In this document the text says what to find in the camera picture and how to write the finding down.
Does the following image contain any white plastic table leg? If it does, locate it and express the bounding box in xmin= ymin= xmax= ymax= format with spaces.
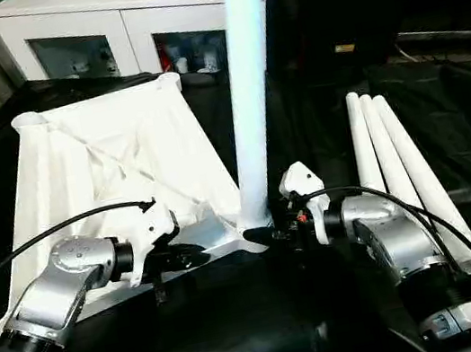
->
xmin=201 ymin=0 xmax=314 ymax=234
xmin=358 ymin=87 xmax=426 ymax=218
xmin=370 ymin=82 xmax=471 ymax=282
xmin=342 ymin=88 xmax=389 ymax=199

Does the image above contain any white plastic table top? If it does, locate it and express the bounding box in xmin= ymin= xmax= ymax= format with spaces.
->
xmin=0 ymin=59 xmax=280 ymax=339

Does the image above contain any black mat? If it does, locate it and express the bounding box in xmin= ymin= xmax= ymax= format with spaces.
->
xmin=0 ymin=2 xmax=471 ymax=352

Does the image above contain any white cup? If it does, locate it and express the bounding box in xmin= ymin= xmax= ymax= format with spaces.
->
xmin=173 ymin=55 xmax=191 ymax=75

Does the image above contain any red carton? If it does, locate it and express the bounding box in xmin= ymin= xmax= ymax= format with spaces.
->
xmin=156 ymin=44 xmax=175 ymax=75

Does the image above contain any dark metal bar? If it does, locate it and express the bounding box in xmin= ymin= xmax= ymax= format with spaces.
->
xmin=395 ymin=19 xmax=471 ymax=53

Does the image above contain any white sideboard cabinet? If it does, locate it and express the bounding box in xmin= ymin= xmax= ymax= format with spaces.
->
xmin=0 ymin=0 xmax=286 ymax=114

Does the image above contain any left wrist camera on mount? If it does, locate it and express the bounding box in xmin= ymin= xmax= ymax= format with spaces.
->
xmin=113 ymin=192 xmax=190 ymax=290

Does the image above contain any black left camera cable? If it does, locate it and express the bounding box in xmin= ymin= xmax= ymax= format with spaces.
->
xmin=0 ymin=196 xmax=169 ymax=295

